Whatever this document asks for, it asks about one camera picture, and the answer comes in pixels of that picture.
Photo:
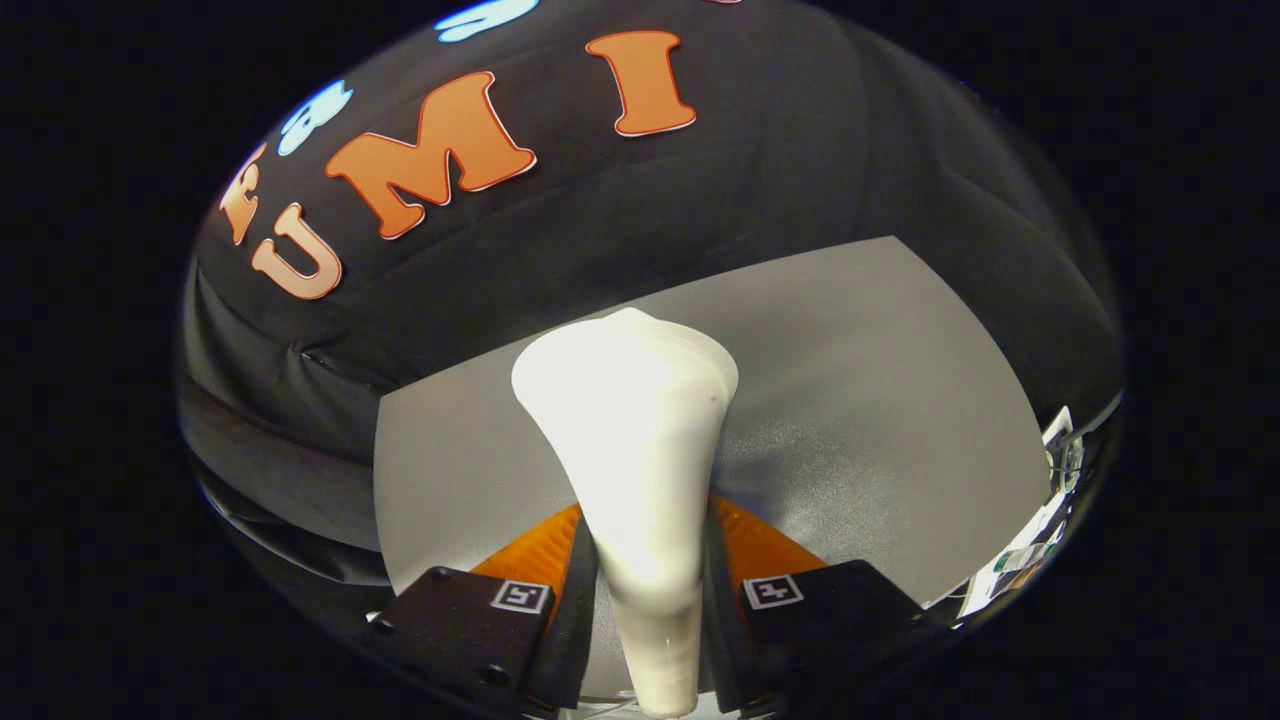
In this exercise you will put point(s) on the white cluttered desk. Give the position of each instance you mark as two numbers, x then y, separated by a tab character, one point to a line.
985	597

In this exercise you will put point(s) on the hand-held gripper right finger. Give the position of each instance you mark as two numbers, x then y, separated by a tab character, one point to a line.
718	630

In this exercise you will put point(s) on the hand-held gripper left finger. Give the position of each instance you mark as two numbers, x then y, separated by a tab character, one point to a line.
582	620

